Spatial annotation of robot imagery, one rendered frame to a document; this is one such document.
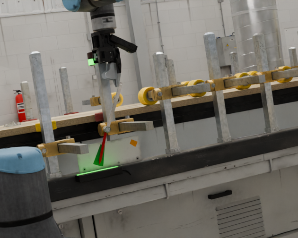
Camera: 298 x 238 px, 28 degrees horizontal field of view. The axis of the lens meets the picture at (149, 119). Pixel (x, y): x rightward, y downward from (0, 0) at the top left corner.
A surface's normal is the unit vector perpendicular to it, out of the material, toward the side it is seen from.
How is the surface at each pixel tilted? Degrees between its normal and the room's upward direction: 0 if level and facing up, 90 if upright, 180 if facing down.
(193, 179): 90
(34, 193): 90
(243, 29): 90
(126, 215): 90
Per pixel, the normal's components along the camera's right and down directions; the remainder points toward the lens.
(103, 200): 0.43, -0.02
